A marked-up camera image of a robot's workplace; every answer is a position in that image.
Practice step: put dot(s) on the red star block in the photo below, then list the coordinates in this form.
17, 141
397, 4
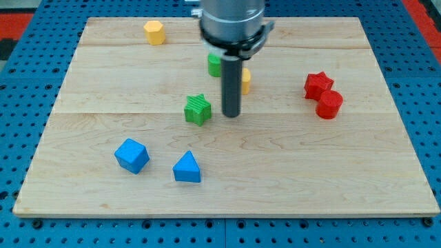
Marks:
316, 84

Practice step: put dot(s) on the blue cube block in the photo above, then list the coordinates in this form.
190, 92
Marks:
132, 156

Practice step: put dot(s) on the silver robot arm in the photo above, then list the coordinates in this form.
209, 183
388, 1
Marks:
232, 29

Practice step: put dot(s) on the yellow hexagon block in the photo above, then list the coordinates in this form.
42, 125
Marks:
154, 32

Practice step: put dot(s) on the yellow heart block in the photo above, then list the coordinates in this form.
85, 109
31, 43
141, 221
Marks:
246, 81

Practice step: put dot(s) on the wooden board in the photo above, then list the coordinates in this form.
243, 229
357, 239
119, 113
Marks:
278, 159

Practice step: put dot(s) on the green star block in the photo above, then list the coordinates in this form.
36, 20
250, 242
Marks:
197, 109

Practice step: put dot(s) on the red cylinder block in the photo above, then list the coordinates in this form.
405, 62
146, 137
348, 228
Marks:
329, 104

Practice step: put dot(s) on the green cylinder block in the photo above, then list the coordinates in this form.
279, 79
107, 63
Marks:
214, 65

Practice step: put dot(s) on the blue triangle block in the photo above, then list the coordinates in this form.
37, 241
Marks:
187, 169

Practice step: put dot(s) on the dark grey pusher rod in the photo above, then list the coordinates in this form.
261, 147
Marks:
231, 83

